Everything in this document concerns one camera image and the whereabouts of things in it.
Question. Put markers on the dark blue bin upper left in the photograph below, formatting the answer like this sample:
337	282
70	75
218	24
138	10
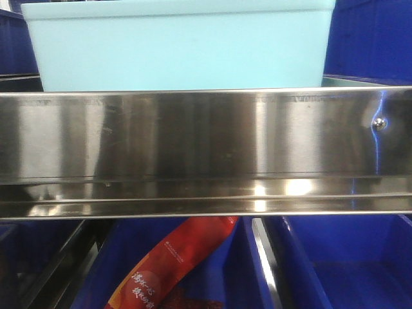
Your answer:
17	55

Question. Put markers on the red snack bag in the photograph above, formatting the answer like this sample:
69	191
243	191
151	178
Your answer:
165	265

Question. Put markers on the steel rail screw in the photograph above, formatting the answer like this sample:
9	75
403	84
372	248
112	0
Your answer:
379	124

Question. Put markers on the dark blue bin lower right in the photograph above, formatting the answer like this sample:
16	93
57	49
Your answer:
344	261

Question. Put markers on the dark blue bin upper right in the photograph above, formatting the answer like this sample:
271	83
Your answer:
372	40

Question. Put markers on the light blue plastic bin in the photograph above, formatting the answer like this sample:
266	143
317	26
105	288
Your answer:
179	45

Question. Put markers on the stainless steel shelf rail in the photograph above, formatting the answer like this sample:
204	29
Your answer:
257	152

